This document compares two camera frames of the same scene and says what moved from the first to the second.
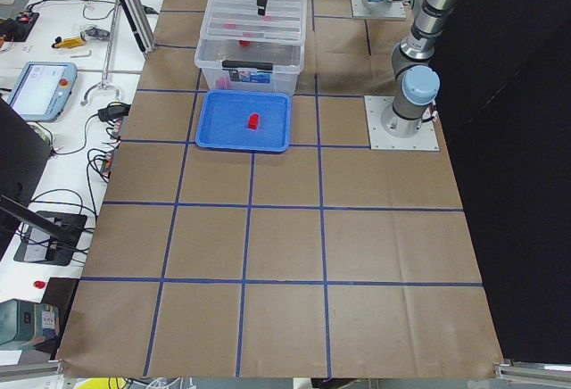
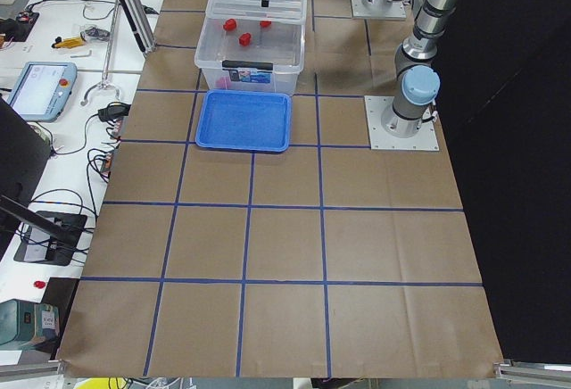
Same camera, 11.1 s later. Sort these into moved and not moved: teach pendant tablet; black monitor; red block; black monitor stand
Moved: red block
Not moved: black monitor; black monitor stand; teach pendant tablet
